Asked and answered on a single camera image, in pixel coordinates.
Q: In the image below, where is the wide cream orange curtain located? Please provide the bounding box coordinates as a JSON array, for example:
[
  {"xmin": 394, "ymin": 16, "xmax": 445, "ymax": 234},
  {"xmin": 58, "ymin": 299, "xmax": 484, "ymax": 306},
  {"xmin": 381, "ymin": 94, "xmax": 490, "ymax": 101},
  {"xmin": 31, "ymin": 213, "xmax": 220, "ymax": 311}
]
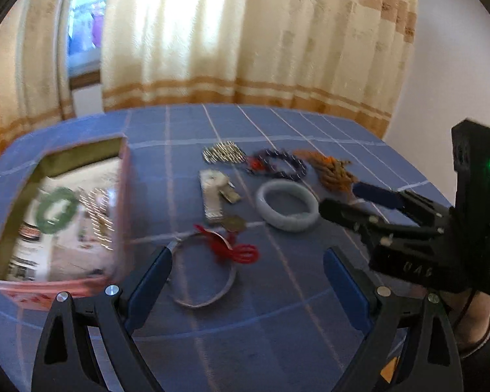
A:
[{"xmin": 100, "ymin": 0, "xmax": 419, "ymax": 139}]

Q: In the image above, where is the pale jade bangle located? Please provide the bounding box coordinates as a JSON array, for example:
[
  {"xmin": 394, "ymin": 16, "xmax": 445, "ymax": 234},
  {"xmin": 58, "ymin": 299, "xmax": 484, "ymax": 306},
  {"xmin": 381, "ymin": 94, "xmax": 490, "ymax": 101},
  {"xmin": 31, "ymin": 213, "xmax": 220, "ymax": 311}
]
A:
[{"xmin": 255, "ymin": 180, "xmax": 320, "ymax": 233}]

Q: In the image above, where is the thin silver bangle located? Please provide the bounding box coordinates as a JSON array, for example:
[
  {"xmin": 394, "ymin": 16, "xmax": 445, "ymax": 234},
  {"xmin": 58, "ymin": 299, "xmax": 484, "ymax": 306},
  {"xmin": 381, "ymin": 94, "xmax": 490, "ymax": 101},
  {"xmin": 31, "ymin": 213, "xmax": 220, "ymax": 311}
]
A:
[{"xmin": 165, "ymin": 231, "xmax": 238, "ymax": 308}]

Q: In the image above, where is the wooden window sill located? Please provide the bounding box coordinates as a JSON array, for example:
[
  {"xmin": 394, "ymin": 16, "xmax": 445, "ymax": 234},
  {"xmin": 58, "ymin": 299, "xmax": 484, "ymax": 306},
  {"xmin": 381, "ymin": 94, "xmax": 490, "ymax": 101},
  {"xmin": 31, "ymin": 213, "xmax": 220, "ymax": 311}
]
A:
[{"xmin": 68, "ymin": 69, "xmax": 104, "ymax": 89}]

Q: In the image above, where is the red cord pendant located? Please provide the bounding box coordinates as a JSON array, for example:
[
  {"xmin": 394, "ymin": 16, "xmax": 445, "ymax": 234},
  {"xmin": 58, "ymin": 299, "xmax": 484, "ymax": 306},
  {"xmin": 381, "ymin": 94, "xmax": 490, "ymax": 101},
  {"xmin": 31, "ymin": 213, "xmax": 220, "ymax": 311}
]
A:
[{"xmin": 193, "ymin": 215, "xmax": 259, "ymax": 263}]

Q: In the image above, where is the narrow cream orange curtain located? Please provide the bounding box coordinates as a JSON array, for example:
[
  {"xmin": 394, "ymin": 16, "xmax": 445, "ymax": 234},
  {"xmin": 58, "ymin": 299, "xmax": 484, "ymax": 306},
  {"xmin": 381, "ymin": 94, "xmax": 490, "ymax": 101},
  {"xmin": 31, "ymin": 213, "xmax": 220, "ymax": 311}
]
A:
[{"xmin": 0, "ymin": 0, "xmax": 76, "ymax": 172}]

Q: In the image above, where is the brown bead mala orange tassel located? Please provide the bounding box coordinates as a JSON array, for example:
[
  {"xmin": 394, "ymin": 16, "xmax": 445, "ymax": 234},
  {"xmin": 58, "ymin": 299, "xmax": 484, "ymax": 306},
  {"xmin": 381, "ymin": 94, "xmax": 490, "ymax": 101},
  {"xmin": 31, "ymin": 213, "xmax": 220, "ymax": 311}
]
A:
[{"xmin": 295, "ymin": 150, "xmax": 360, "ymax": 193}]

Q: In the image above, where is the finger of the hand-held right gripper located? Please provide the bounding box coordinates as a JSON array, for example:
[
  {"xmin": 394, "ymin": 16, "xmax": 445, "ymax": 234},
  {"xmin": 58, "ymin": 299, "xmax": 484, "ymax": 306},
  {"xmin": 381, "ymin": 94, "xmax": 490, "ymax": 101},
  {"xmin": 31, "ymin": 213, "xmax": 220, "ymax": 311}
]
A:
[
  {"xmin": 318, "ymin": 198, "xmax": 445, "ymax": 251},
  {"xmin": 353, "ymin": 182, "xmax": 450, "ymax": 229}
]

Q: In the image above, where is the blue checked tablecloth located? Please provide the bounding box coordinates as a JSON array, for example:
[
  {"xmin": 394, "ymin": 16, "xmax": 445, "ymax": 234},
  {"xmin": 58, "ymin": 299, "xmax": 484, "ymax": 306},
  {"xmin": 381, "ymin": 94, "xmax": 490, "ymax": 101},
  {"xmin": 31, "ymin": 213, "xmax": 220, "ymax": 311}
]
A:
[{"xmin": 0, "ymin": 104, "xmax": 462, "ymax": 392}]

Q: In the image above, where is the silver bead necklace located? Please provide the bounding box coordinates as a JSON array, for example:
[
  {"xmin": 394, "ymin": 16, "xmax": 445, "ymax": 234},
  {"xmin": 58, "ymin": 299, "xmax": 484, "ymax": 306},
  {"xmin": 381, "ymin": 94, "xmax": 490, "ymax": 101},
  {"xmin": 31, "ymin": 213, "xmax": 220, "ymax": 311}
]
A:
[{"xmin": 203, "ymin": 142, "xmax": 246, "ymax": 163}]

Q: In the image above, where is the pink metal tin box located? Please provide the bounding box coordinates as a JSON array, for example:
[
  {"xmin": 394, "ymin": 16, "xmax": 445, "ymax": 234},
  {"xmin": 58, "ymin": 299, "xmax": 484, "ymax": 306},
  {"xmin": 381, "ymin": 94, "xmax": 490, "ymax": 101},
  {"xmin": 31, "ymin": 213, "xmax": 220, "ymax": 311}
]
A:
[{"xmin": 0, "ymin": 134, "xmax": 136, "ymax": 309}]

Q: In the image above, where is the person's right hand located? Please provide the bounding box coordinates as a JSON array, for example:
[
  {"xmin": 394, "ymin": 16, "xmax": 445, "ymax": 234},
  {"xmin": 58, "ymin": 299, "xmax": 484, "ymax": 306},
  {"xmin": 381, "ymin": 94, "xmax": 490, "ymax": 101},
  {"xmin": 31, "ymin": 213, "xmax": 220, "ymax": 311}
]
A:
[{"xmin": 443, "ymin": 293, "xmax": 490, "ymax": 352}]

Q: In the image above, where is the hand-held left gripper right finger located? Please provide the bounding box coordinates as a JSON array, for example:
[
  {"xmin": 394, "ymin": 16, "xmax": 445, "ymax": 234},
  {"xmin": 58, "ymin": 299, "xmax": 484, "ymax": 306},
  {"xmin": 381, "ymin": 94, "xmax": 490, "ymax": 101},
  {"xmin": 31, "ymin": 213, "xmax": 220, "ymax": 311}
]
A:
[{"xmin": 323, "ymin": 247, "xmax": 464, "ymax": 392}]

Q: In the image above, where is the green jade bangle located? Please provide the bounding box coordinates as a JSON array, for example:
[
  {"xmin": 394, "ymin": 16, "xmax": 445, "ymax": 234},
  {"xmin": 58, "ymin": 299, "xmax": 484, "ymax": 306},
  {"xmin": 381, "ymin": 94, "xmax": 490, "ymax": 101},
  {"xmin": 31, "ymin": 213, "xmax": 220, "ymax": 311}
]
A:
[{"xmin": 36, "ymin": 187, "xmax": 81, "ymax": 234}]

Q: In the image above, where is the dark bead bracelet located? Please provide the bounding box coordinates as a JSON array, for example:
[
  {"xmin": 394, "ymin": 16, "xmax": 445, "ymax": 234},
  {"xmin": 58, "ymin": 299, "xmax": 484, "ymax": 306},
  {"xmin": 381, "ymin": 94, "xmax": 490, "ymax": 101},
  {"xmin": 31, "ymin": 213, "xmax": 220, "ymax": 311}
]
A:
[{"xmin": 245, "ymin": 149, "xmax": 308, "ymax": 180}]

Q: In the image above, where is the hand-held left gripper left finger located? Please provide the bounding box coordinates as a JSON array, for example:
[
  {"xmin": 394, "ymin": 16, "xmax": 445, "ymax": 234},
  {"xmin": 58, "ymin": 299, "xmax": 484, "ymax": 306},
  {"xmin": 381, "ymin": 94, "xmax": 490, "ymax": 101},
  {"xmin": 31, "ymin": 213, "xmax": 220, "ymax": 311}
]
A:
[{"xmin": 32, "ymin": 246, "xmax": 174, "ymax": 392}]

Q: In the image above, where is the thin silver chain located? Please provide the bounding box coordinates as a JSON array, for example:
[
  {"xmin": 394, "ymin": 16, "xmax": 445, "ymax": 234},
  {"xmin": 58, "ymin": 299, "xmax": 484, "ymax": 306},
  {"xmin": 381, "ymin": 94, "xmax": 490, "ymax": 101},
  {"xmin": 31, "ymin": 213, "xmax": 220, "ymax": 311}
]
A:
[{"xmin": 79, "ymin": 188, "xmax": 117, "ymax": 251}]

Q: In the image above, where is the window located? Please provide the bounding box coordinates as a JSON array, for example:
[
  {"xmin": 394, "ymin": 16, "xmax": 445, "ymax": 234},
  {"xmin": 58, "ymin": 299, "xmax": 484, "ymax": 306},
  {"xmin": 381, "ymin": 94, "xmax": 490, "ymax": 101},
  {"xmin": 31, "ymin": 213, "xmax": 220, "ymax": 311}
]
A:
[{"xmin": 67, "ymin": 0, "xmax": 115, "ymax": 75}]

